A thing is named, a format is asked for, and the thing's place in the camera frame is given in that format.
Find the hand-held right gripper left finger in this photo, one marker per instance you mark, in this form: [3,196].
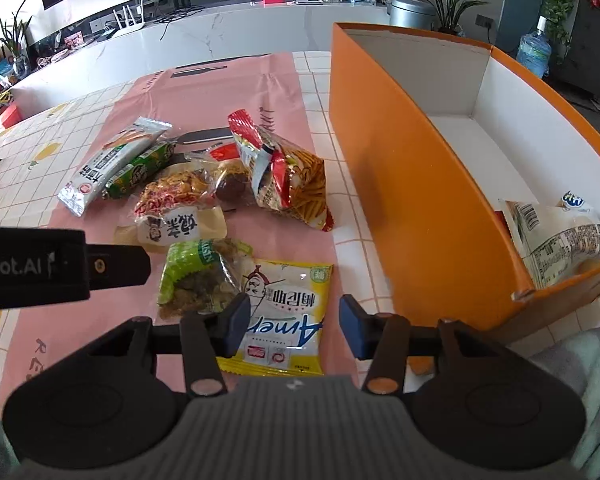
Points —
[237,325]

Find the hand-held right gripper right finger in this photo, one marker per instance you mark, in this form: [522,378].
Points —
[352,327]

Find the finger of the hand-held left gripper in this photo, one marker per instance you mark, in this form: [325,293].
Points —
[122,266]

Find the light green raisin packet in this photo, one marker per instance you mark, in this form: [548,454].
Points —
[200,275]

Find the yellow white snack packet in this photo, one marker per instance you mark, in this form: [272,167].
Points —
[295,300]

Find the long white spicy strip packet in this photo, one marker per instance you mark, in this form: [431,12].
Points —
[112,160]

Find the clear red label date packet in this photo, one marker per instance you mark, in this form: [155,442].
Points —
[228,185]

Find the red yellow stick snack bag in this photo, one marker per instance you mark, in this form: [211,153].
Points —
[290,180]

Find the orange cardboard box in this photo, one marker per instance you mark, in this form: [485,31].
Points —
[410,175]

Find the cream cartoon face snack packet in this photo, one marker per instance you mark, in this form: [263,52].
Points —
[180,230]

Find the clear red yellow snack packet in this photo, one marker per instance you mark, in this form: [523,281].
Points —
[175,191]

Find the dark green snack packet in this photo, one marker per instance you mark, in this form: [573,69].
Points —
[142,170]

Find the flat red box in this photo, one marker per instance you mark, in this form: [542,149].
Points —
[10,115]

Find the white black print snack packet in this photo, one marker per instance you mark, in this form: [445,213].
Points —
[555,245]

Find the small potted plant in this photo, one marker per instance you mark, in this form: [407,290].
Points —
[14,45]

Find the white marble bench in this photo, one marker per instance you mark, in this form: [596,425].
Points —
[180,40]

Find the mint fleece cloth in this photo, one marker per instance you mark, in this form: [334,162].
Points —
[585,375]

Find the pink white checked tablecloth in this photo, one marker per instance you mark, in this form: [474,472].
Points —
[290,90]

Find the white router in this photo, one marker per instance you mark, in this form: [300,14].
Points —
[130,25]

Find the blue white snack packet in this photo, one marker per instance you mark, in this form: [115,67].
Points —
[577,201]

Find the grey metal trash can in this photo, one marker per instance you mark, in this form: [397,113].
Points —
[410,12]

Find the blue water bottle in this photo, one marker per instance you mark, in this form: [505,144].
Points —
[534,52]

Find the dark cabinet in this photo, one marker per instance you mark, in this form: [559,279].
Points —
[592,55]

